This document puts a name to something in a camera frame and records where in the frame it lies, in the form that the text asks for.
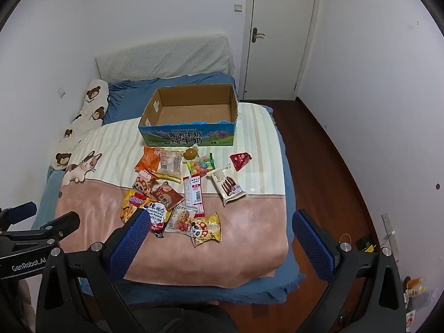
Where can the orange yellow packet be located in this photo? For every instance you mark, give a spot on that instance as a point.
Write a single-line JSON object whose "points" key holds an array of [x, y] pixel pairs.
{"points": [[414, 284]]}

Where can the brown egg packet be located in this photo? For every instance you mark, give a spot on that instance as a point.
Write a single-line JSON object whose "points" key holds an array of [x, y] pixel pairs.
{"points": [[191, 153]]}

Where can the black red noodle packet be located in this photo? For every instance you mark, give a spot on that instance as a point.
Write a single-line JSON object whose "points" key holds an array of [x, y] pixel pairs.
{"points": [[158, 215]]}

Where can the pale pink clear snack packet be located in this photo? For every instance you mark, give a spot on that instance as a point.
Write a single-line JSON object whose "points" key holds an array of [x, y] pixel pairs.
{"points": [[170, 164]]}

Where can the blue bed sheet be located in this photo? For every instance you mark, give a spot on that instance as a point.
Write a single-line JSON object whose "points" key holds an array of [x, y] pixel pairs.
{"points": [[128, 100]]}

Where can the brown snack packet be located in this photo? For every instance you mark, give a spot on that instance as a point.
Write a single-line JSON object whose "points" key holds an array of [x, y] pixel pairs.
{"points": [[166, 196]]}

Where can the white bear print pillow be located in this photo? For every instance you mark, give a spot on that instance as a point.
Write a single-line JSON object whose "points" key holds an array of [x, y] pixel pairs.
{"points": [[92, 104]]}

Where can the black floor socket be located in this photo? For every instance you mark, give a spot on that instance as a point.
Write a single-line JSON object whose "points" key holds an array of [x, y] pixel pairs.
{"points": [[366, 242]]}

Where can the white wall strip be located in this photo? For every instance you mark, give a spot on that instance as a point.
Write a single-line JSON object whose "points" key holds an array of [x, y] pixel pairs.
{"points": [[388, 229]]}

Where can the striped pink cat blanket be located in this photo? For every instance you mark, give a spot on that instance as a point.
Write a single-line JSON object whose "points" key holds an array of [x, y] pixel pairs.
{"points": [[242, 222]]}

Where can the white nut cookie packet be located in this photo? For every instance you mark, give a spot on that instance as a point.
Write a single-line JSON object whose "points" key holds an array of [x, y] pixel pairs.
{"points": [[180, 220]]}

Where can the white chocolate stick packet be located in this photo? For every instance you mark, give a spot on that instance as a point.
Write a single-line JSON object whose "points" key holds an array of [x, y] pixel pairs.
{"points": [[227, 187]]}

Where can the white door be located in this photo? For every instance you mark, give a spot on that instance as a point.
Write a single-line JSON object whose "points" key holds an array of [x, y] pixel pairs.
{"points": [[281, 59]]}

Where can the colourful candy ball bag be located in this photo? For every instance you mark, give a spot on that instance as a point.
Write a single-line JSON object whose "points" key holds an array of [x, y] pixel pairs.
{"points": [[201, 166]]}

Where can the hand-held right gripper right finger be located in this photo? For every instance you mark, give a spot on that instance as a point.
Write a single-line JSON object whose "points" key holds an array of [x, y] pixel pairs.
{"points": [[312, 246]]}

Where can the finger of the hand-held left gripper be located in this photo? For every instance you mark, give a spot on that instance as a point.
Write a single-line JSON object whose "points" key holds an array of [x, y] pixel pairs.
{"points": [[24, 210], [66, 223]]}

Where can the orange snack packet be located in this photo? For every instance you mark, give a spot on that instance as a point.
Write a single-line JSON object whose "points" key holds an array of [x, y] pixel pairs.
{"points": [[147, 161]]}

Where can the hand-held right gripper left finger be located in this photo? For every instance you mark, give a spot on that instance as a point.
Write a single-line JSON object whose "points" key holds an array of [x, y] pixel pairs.
{"points": [[130, 246]]}

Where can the white wall socket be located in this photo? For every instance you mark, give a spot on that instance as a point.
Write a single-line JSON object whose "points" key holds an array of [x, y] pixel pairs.
{"points": [[61, 92]]}

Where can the red panda snack packet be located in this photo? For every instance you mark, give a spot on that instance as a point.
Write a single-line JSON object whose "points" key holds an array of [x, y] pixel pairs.
{"points": [[142, 184]]}

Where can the grey pillow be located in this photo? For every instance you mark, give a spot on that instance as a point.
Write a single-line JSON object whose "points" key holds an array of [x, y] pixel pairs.
{"points": [[163, 57]]}

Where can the red triangular snack packet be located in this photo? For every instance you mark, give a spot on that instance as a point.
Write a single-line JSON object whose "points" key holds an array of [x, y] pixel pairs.
{"points": [[240, 160]]}

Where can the red white long snack packet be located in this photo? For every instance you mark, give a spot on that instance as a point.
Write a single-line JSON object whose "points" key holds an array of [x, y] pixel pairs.
{"points": [[194, 194]]}

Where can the yellow panda snack packet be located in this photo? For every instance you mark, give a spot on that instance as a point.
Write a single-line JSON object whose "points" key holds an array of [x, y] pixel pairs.
{"points": [[204, 230]]}

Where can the yellow noodle packet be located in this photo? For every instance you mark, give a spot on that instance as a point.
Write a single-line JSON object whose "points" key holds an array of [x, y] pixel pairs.
{"points": [[130, 206]]}

